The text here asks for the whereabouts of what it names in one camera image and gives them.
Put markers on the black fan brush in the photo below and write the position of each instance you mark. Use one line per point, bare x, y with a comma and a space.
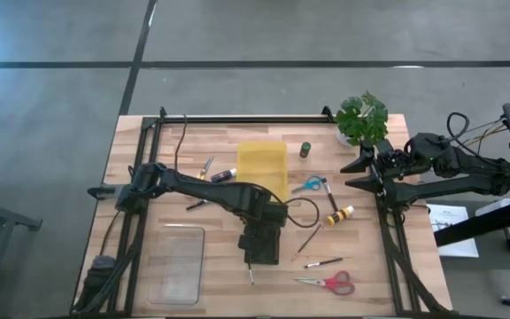
195, 205

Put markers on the purple paint bottle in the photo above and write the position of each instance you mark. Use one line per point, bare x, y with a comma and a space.
223, 176

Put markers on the green paint bottle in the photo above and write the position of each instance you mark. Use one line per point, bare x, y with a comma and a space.
304, 150

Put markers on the green leafy plant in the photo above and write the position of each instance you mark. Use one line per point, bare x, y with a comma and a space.
363, 117

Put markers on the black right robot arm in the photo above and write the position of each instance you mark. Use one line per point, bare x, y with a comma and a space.
458, 186

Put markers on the black desk frame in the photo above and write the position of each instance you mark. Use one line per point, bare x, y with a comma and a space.
481, 223

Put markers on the white plastic container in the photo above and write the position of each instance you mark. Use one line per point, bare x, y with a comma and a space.
496, 206

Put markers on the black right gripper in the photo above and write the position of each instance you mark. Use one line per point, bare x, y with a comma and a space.
392, 161

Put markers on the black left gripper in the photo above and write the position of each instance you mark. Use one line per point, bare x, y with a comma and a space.
270, 217

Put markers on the yellow plastic bin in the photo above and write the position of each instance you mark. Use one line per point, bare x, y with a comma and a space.
261, 168

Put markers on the grey side table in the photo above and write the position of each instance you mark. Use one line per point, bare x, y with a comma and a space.
494, 248

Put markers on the white plant pot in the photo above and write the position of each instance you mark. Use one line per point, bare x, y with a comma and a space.
343, 139

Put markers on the clear plastic tray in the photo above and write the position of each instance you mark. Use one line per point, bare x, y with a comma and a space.
176, 266

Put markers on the black paintbrush silver ferrule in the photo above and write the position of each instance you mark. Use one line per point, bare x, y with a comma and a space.
323, 263

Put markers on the black paintbrush white tip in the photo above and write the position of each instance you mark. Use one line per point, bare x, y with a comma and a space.
250, 272

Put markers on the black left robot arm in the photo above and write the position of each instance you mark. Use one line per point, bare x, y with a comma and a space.
202, 188

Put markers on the thin brown paintbrush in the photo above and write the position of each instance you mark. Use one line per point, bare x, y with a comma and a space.
309, 239

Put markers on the black aluminium frame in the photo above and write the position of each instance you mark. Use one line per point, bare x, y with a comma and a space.
246, 119

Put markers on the white paper sheet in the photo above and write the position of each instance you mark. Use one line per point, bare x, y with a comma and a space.
454, 235

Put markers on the black bottle holder tray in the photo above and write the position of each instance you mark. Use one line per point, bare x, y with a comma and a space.
266, 257

